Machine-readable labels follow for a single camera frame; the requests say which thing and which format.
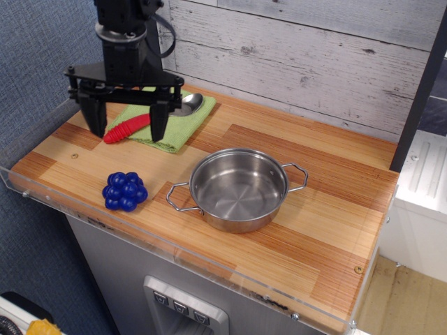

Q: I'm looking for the dark left vertical post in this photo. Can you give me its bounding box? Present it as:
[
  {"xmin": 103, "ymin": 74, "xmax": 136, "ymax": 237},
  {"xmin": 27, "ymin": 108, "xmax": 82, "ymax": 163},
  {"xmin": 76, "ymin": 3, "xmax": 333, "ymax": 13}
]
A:
[{"xmin": 145, "ymin": 15, "xmax": 163, "ymax": 76}]

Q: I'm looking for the dark right vertical post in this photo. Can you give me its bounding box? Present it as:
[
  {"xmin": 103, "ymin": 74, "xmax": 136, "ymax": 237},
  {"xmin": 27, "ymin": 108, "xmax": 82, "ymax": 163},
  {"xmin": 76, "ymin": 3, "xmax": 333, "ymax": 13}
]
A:
[{"xmin": 388, "ymin": 0, "xmax": 447, "ymax": 173}]

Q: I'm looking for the red handled metal spoon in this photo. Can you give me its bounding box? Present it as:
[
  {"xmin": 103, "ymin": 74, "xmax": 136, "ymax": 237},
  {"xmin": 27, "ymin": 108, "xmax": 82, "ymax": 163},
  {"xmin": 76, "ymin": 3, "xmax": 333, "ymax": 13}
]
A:
[{"xmin": 103, "ymin": 93, "xmax": 204, "ymax": 144}]

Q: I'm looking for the grey toy fridge cabinet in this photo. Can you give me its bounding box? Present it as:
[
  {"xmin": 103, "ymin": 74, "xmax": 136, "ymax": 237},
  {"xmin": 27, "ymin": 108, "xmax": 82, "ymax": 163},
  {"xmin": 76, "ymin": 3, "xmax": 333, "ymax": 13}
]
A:
[{"xmin": 68, "ymin": 217, "xmax": 352, "ymax": 334}]

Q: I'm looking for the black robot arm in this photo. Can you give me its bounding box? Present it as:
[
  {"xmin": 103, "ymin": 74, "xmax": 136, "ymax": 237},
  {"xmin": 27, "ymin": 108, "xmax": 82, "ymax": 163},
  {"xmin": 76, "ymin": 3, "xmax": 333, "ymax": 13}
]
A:
[{"xmin": 64, "ymin": 1, "xmax": 184, "ymax": 142}]

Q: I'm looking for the blue toy grape bunch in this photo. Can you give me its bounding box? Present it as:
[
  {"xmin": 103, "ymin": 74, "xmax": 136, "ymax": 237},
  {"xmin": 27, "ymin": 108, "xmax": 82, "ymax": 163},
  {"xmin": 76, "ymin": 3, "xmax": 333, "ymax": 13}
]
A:
[{"xmin": 102, "ymin": 172, "xmax": 148, "ymax": 212}]

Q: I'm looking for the yellow object bottom left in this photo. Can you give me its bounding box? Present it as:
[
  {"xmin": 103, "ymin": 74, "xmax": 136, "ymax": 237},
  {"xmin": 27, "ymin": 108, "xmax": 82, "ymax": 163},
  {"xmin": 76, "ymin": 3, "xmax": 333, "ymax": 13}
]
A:
[{"xmin": 26, "ymin": 319, "xmax": 62, "ymax": 335}]

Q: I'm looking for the stainless steel pot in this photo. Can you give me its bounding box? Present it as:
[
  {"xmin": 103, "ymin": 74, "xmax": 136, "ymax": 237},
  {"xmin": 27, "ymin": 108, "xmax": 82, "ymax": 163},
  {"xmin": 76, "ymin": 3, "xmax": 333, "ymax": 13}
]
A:
[{"xmin": 166, "ymin": 148, "xmax": 309, "ymax": 233}]

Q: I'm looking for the silver dispenser panel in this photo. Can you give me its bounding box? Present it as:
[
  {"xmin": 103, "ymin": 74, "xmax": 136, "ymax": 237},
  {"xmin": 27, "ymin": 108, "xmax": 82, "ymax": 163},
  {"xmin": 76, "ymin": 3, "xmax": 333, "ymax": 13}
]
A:
[{"xmin": 143, "ymin": 276, "xmax": 230, "ymax": 334}]

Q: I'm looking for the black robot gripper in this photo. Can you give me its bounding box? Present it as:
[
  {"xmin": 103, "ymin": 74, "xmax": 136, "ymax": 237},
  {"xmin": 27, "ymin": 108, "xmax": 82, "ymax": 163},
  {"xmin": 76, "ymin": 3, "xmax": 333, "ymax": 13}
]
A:
[{"xmin": 64, "ymin": 33, "xmax": 184, "ymax": 142}]

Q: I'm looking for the green folded cloth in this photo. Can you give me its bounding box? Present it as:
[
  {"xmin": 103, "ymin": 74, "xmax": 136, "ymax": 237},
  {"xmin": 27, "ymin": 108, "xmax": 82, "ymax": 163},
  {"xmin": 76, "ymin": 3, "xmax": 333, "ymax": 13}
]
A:
[{"xmin": 106, "ymin": 96, "xmax": 217, "ymax": 154}]

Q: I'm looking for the clear acrylic table guard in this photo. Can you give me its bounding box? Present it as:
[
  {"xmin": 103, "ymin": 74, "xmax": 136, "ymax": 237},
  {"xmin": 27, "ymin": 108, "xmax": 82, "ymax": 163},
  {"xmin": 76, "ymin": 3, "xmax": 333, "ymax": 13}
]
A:
[{"xmin": 0, "ymin": 48, "xmax": 399, "ymax": 332}]

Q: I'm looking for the dark vertical post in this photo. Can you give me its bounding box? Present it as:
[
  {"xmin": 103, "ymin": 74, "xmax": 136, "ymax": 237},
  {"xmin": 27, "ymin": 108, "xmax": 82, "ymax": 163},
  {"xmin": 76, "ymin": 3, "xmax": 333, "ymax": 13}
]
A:
[
  {"xmin": 145, "ymin": 15, "xmax": 163, "ymax": 76},
  {"xmin": 388, "ymin": 0, "xmax": 447, "ymax": 173}
]

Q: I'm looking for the white ribbed side counter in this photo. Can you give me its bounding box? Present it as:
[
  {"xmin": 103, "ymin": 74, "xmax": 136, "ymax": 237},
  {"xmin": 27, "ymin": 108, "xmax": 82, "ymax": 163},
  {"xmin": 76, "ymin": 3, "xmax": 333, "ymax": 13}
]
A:
[{"xmin": 379, "ymin": 131, "xmax": 446, "ymax": 282}]

